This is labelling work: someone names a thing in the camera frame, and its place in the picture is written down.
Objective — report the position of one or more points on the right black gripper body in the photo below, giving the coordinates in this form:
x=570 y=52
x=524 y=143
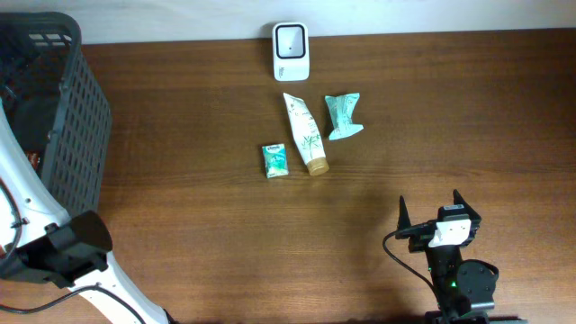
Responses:
x=419 y=244

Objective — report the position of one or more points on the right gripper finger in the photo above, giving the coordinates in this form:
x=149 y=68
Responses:
x=473 y=215
x=404 y=218

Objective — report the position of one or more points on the mint green snack packet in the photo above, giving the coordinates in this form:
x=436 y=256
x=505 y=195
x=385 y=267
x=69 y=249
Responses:
x=341 y=110

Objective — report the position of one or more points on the white cream tube gold cap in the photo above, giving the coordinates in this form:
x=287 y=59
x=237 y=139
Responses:
x=306 y=135

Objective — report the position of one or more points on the small teal tissue pack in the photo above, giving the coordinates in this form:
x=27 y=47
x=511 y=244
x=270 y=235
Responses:
x=275 y=160

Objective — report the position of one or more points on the red chocolate bar wrapper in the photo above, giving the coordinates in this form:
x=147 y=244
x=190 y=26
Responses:
x=34 y=158

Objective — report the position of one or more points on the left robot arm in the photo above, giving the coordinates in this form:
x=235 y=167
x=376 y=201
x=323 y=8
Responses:
x=49 y=245

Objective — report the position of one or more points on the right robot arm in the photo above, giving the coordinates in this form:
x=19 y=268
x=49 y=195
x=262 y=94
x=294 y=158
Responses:
x=463 y=289

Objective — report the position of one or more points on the grey plastic mesh basket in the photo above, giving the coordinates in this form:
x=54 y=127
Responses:
x=55 y=105

